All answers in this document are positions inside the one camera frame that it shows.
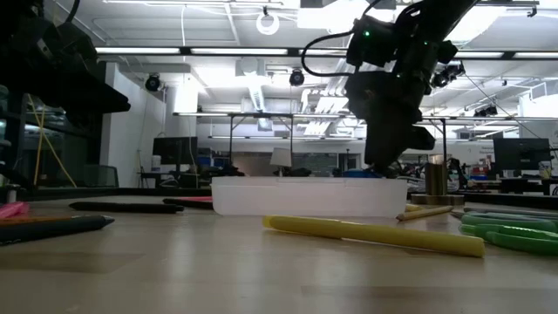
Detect green-handled scissors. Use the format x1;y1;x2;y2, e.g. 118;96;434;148
451;208;558;235

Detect black pen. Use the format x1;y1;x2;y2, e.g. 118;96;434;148
68;201;186;215
0;214;116;247
161;196;214;211

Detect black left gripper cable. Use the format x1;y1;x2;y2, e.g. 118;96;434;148
64;0;83;24

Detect black aluminium table frame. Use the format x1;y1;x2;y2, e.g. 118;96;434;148
0;186;558;210

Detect black computer monitor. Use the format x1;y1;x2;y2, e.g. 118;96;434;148
493;137;552;172
152;136;199;174

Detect white short post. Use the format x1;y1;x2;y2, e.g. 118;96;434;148
3;182;21;206

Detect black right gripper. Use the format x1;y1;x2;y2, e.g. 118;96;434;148
344;65;433;177

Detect blue storage bin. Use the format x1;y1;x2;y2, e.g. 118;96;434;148
342;168;376;179

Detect black background rig frame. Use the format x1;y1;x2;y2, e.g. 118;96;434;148
173;112;448;167

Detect grey pen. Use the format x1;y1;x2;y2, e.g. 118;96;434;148
462;206;558;219

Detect pink highlighter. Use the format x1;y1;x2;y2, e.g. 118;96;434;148
0;201;31;220

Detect natural wooden pencil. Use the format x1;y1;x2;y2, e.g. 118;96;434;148
395;205;455;222

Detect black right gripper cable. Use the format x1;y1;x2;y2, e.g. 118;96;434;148
300;29;355;79

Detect black ceiling camera cluster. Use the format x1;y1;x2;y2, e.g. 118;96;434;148
429;62;466;90

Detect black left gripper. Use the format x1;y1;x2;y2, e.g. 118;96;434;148
24;58;132;130

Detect brass cylinder on round base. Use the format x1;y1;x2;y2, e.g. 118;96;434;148
410;154;466;207

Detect clear plastic supply box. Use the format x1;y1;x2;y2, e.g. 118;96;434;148
210;175;409;218

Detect green highlighter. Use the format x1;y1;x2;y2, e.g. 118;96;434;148
459;223;558;257

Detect white ceiling ring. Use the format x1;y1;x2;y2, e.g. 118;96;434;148
255;11;281;37

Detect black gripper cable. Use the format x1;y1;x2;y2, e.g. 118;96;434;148
300;29;355;79
64;0;83;24

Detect orange pencil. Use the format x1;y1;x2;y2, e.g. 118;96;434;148
0;215;78;226

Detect yellow extension cable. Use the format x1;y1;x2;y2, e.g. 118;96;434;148
26;93;78;189

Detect black overhead beam with lights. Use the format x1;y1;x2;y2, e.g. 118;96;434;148
94;45;558;61

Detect black round ceiling speaker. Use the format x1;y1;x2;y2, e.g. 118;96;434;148
144;72;163;93
288;68;306;88

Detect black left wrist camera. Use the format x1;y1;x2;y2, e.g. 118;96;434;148
44;20;99;67

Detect small black ceiling camera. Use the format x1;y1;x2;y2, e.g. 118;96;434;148
473;104;499;118

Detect white lampshade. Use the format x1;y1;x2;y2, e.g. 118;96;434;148
269;147;294;168

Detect dark office chair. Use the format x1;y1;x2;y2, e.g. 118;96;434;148
82;164;120;188

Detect yellow highlighter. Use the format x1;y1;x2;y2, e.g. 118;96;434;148
262;215;487;258

